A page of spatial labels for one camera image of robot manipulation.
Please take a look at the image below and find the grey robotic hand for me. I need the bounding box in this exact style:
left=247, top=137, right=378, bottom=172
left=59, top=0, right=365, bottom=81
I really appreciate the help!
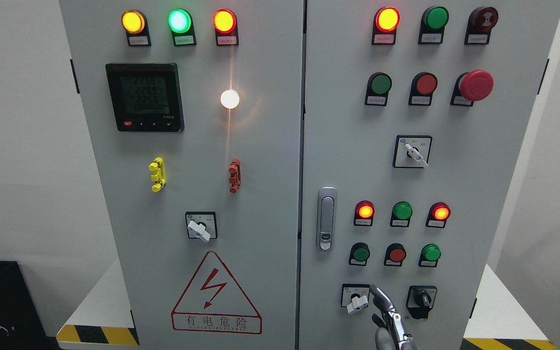
left=369, top=284, right=419, bottom=350

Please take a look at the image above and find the silver door handle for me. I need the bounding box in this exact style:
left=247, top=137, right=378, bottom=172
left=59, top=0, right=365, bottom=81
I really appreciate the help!
left=316, top=187, right=337, bottom=252

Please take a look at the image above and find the grey right cabinet door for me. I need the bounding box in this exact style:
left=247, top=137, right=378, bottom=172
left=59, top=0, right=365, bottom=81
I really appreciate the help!
left=298, top=0, right=560, bottom=350

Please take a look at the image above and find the grey cabinet door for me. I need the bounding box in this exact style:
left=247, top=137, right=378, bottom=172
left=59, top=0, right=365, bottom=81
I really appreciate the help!
left=60, top=0, right=305, bottom=350
left=298, top=0, right=560, bottom=350

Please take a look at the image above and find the grey left cabinet door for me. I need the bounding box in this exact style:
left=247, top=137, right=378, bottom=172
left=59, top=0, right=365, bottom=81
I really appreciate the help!
left=60, top=0, right=305, bottom=350

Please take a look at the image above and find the red push button lower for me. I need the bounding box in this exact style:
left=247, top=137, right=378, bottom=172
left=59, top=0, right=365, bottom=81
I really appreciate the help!
left=385, top=243, right=407, bottom=266

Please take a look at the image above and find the red push button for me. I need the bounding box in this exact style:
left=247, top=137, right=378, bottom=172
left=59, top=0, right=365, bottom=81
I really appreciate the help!
left=412, top=72, right=438, bottom=95
left=385, top=243, right=407, bottom=266

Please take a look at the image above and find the green push button lower left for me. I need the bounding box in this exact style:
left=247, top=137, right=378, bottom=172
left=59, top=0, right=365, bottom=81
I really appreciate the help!
left=349, top=242, right=370, bottom=266

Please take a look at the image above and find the green push button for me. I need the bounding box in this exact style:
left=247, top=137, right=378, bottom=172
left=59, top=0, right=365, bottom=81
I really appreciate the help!
left=349, top=242, right=370, bottom=266
left=367, top=72, right=392, bottom=95
left=421, top=244, right=442, bottom=263

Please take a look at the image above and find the green push button lower right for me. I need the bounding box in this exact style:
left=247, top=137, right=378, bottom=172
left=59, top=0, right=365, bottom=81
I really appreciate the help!
left=421, top=244, right=442, bottom=263

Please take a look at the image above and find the green indicator middle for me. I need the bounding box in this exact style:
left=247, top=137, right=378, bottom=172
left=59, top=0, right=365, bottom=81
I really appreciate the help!
left=392, top=201, right=413, bottom=221

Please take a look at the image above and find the red lit indicator middle left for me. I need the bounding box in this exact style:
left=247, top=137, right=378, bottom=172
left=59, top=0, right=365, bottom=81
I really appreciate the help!
left=355, top=201, right=375, bottom=220

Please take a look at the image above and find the red lit indicator middle right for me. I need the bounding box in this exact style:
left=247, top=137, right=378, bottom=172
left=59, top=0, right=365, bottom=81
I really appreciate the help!
left=430, top=202, right=451, bottom=221

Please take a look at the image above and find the red electric hazard sticker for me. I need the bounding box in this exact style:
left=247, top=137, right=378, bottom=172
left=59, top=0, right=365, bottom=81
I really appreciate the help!
left=171, top=251, right=263, bottom=334

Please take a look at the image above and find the red terminal connector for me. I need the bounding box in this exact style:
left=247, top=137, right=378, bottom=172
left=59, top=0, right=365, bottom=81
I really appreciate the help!
left=227, top=158, right=242, bottom=193

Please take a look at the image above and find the green push button upper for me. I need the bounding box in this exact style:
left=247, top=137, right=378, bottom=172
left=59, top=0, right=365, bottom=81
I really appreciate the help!
left=367, top=72, right=392, bottom=95

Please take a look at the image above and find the red push button upper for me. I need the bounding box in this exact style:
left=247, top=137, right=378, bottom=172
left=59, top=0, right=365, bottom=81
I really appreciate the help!
left=412, top=72, right=438, bottom=95

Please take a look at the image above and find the red emergency stop button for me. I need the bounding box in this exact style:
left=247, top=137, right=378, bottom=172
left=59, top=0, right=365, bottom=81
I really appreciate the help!
left=457, top=70, right=494, bottom=102

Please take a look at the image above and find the white lit indicator light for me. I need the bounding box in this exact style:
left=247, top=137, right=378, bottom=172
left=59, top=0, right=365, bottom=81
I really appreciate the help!
left=220, top=89, right=240, bottom=109

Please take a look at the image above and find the yellow terminal connector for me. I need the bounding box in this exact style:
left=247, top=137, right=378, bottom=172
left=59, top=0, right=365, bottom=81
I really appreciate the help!
left=147, top=157, right=166, bottom=193

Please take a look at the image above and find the white platform with hazard stripes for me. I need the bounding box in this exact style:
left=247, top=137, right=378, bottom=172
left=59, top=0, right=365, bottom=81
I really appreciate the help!
left=56, top=261, right=556, bottom=350

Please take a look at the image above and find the red lit indicator top right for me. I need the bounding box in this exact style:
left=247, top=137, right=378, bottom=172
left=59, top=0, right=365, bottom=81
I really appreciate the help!
left=374, top=6, right=400, bottom=33

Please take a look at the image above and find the green indicator top right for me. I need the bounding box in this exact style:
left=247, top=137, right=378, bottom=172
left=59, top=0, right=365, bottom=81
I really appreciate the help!
left=422, top=6, right=449, bottom=31

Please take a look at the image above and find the dark red buzzer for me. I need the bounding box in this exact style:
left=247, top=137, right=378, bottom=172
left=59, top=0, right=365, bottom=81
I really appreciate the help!
left=469, top=6, right=499, bottom=33

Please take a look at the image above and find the black digital power meter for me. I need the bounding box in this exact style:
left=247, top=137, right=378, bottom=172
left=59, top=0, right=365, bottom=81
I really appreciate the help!
left=105, top=63, right=185, bottom=133

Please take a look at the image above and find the red lit indicator light left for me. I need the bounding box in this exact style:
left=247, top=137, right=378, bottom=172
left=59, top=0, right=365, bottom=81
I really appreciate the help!
left=212, top=8, right=236, bottom=34

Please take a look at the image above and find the green lit indicator light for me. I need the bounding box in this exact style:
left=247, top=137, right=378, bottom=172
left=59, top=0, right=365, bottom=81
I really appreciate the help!
left=167, top=8, right=193, bottom=34

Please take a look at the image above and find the black box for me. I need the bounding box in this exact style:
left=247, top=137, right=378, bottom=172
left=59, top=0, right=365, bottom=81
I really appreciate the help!
left=0, top=261, right=50, bottom=350

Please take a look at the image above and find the yellow indicator light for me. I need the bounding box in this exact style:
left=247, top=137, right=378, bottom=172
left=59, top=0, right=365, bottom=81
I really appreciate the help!
left=122, top=9, right=146, bottom=34

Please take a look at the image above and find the black key selector switch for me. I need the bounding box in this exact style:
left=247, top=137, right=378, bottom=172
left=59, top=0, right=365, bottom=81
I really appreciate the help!
left=406, top=285, right=438, bottom=319

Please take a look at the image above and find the white selector switch bottom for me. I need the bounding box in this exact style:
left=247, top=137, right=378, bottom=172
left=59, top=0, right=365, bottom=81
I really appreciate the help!
left=341, top=283, right=370, bottom=315

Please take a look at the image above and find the white selector switch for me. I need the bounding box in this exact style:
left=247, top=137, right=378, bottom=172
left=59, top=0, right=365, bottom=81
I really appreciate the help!
left=393, top=135, right=433, bottom=168
left=341, top=283, right=370, bottom=315

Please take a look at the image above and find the white selector switch upper right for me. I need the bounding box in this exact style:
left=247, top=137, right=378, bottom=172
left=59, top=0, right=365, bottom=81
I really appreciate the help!
left=393, top=135, right=433, bottom=168

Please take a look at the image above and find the white selector switch left door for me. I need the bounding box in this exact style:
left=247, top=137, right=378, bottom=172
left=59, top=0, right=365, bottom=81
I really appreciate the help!
left=185, top=212, right=218, bottom=242

